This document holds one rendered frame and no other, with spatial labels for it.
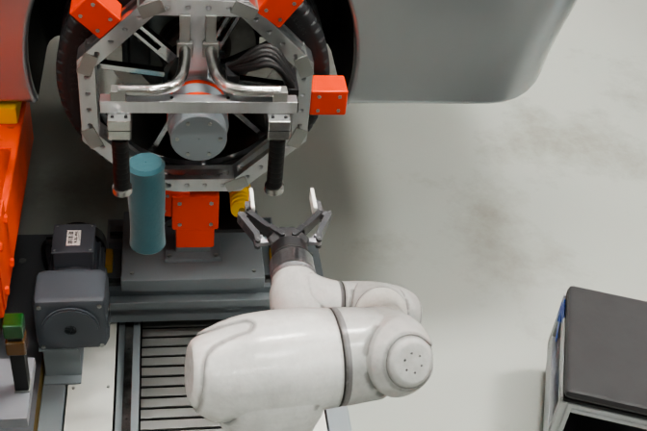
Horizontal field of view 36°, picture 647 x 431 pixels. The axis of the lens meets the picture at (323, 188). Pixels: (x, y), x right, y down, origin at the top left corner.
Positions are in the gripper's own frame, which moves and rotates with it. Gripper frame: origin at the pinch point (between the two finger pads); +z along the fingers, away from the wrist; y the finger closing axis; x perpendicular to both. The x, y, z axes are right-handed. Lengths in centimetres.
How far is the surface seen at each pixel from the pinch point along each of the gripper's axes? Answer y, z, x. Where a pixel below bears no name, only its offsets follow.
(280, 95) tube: -0.1, 13.7, 16.8
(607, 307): 92, 12, -49
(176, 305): -22, 35, -68
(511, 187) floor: 100, 106, -82
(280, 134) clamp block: 0.1, 10.6, 8.8
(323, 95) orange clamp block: 12.6, 32.6, 4.5
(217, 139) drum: -13.1, 18.1, 2.1
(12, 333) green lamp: -55, -20, -19
